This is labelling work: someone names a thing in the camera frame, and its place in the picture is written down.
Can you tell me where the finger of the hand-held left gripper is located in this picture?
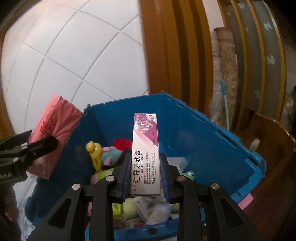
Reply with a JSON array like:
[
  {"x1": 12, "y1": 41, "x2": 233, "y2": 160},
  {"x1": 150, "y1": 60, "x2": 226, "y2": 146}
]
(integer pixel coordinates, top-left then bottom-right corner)
[
  {"x1": 13, "y1": 135, "x2": 58, "y2": 167},
  {"x1": 0, "y1": 130, "x2": 33, "y2": 151}
]

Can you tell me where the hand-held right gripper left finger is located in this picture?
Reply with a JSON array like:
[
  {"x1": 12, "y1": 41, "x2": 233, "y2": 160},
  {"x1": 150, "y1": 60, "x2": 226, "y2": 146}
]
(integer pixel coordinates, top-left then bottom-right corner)
[{"x1": 25, "y1": 153, "x2": 133, "y2": 241}]

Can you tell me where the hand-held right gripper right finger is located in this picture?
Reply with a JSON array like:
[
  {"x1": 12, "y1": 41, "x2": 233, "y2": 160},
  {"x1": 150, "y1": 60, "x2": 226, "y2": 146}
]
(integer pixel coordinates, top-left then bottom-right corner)
[{"x1": 159, "y1": 154, "x2": 266, "y2": 241}]

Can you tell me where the pink tissue pack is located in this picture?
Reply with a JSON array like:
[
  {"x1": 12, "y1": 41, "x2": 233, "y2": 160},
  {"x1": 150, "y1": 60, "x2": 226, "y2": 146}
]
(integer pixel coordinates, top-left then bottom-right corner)
[{"x1": 26, "y1": 94, "x2": 85, "y2": 179}]

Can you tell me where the purple white ointment box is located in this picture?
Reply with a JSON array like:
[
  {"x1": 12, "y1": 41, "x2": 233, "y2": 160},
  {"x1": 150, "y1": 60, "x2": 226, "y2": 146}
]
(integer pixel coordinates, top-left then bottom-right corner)
[{"x1": 130, "y1": 112, "x2": 162, "y2": 196}]

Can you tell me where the blue plastic crate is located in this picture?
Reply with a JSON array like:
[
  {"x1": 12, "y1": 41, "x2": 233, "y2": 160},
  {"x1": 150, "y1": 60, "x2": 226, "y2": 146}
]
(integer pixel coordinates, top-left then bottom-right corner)
[{"x1": 25, "y1": 91, "x2": 267, "y2": 241}]

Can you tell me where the grey small box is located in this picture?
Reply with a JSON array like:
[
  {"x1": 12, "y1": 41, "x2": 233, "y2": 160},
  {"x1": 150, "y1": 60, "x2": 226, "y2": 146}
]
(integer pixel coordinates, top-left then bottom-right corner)
[{"x1": 166, "y1": 157, "x2": 188, "y2": 172}]

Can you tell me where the green frog toy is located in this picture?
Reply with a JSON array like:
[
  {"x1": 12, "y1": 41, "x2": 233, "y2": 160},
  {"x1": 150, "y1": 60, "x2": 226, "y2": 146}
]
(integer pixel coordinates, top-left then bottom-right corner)
[{"x1": 180, "y1": 171, "x2": 196, "y2": 181}]

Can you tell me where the pale green plush ball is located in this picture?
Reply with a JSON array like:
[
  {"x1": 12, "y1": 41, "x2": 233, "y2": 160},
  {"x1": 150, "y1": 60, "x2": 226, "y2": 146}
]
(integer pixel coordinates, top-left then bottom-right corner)
[{"x1": 122, "y1": 199, "x2": 139, "y2": 219}]

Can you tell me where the pink teal plush toy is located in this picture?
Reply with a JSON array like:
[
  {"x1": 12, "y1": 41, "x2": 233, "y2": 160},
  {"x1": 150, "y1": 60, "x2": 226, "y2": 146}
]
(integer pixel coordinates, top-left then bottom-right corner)
[{"x1": 101, "y1": 146, "x2": 123, "y2": 166}]

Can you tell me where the red plush toy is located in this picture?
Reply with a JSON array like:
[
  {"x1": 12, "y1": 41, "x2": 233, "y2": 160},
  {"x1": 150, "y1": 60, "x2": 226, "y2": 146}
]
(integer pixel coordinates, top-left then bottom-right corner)
[{"x1": 113, "y1": 138, "x2": 134, "y2": 151}]

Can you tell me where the yellow figure toy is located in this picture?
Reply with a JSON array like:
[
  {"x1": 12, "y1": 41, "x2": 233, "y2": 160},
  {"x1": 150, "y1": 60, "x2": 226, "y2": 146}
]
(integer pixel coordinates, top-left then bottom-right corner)
[{"x1": 85, "y1": 141, "x2": 103, "y2": 172}]

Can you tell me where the pink cloth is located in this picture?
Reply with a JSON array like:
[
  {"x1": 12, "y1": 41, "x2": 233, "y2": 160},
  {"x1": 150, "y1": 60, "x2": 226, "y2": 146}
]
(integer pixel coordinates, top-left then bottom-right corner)
[{"x1": 238, "y1": 193, "x2": 254, "y2": 209}]

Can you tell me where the wooden chair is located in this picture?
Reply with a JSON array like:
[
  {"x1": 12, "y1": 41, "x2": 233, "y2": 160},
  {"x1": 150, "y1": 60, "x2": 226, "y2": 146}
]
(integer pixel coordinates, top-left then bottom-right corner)
[{"x1": 233, "y1": 112, "x2": 296, "y2": 241}]

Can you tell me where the rolled patterned carpet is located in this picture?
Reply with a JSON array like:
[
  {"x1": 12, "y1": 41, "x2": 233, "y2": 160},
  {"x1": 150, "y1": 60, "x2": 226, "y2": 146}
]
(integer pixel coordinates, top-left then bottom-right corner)
[{"x1": 209, "y1": 27, "x2": 239, "y2": 131}]

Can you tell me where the wooden slatted screen panel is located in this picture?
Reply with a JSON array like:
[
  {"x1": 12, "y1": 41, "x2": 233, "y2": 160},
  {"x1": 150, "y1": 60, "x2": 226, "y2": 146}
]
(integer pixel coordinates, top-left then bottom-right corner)
[{"x1": 220, "y1": 0, "x2": 287, "y2": 116}]

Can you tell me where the teal stick handle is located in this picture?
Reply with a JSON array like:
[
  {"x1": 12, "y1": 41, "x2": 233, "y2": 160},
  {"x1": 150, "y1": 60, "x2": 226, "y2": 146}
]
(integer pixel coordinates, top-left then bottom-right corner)
[{"x1": 221, "y1": 81, "x2": 232, "y2": 131}]

